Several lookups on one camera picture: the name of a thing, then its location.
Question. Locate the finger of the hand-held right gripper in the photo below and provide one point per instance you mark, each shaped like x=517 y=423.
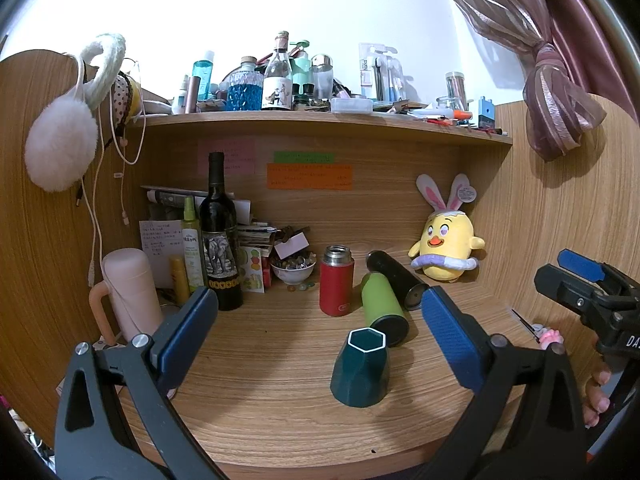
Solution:
x=562 y=290
x=580 y=265

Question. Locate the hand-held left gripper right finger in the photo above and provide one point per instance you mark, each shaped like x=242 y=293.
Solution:
x=450 y=340

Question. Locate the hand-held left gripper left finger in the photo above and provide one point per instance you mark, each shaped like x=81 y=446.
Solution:
x=187 y=330

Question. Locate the dark green hexagonal cup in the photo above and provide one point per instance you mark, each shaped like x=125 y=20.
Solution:
x=360 y=375

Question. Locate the person's right hand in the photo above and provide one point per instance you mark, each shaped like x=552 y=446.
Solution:
x=597 y=396

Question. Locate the small pink toy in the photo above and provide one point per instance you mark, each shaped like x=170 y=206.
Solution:
x=554 y=337

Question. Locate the yellow tube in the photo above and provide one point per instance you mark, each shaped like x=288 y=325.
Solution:
x=179 y=280

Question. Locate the dark wine bottle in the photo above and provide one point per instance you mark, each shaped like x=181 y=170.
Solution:
x=220 y=260

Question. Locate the green bottle with dark base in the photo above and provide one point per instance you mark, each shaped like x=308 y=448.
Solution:
x=381 y=302

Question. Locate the green spray bottle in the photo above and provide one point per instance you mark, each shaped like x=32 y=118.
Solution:
x=191 y=250

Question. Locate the black cylindrical bottle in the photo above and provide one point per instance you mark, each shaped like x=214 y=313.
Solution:
x=395 y=275

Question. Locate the fruit sticker sheet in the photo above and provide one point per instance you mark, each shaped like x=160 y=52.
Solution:
x=252 y=270

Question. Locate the white handwritten note paper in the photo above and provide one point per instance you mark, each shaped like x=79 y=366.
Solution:
x=157 y=245

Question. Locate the yellow chick plush toy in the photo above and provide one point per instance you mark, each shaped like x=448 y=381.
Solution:
x=447 y=240

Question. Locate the stack of papers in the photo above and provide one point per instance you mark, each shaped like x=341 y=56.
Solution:
x=255 y=235

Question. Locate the white bowl of pebbles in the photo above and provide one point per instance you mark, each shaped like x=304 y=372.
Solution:
x=292 y=272

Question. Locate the loose glass pebbles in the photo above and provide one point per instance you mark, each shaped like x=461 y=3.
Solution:
x=300 y=286

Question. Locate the red thermos flask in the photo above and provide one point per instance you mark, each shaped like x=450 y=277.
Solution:
x=336 y=285

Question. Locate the white card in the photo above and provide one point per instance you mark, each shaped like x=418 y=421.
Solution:
x=290 y=246

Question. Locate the rolled newspaper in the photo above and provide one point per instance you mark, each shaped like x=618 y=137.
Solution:
x=165 y=197

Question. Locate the pink striped curtain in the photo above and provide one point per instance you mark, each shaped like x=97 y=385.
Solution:
x=550 y=95

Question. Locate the pink sticky note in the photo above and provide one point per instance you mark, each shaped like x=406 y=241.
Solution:
x=235 y=157

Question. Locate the blue box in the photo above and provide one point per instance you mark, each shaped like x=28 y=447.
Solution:
x=486 y=112

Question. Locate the orange marker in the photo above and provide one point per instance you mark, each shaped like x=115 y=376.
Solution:
x=462 y=114

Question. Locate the orange sticky note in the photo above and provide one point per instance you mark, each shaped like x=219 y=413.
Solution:
x=310 y=176

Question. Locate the green sticky note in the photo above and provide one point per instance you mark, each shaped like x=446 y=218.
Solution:
x=303 y=158

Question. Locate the clear cotton swab jar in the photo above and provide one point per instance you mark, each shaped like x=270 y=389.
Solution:
x=455 y=90

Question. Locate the white fluffy earmuffs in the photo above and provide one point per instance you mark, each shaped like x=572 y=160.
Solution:
x=60 y=145

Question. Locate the small white bottle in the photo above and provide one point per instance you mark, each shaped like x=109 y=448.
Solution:
x=180 y=100

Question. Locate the yellow headband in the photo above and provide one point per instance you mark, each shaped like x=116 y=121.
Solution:
x=135 y=105

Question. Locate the pink cosmetic tube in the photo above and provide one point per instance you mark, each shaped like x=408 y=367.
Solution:
x=192 y=95

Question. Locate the polka dot headband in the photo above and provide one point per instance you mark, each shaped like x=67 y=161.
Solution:
x=119 y=97

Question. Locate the wooden shelf board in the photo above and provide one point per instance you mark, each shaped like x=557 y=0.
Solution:
x=320 y=125

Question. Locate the glass bottle with blue liquid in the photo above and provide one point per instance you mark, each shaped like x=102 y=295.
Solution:
x=245 y=92

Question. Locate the teal liquid bottle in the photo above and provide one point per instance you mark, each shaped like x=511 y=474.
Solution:
x=203 y=77

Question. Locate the clear plastic box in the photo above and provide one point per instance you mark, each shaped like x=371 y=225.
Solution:
x=351 y=105

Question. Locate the clear bottle with white label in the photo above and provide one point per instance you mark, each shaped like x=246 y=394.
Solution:
x=277 y=87

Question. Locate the toothbrush pack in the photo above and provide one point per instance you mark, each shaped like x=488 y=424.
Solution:
x=377 y=75

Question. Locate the mint green pump bottle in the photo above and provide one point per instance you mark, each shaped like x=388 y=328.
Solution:
x=303 y=72

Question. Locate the clear jar with silver cap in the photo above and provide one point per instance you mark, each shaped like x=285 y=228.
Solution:
x=321 y=77

